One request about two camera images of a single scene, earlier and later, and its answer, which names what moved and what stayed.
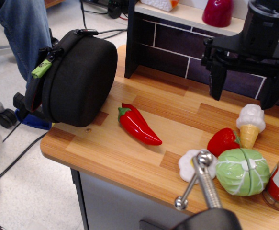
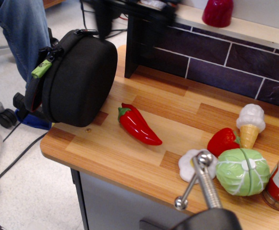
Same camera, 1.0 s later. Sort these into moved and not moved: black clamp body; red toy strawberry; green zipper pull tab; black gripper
Moved: black gripper
Not moved: black clamp body; red toy strawberry; green zipper pull tab
